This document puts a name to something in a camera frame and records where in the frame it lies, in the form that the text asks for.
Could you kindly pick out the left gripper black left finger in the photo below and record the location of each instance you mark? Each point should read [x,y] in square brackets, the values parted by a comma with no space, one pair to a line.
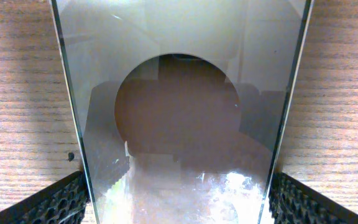
[63,202]

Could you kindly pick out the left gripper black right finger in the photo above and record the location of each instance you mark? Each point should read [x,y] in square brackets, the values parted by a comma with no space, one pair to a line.
[292,202]

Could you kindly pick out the Galaxy smartphone with reflective screen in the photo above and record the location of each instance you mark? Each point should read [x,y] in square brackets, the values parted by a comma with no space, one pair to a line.
[180,105]

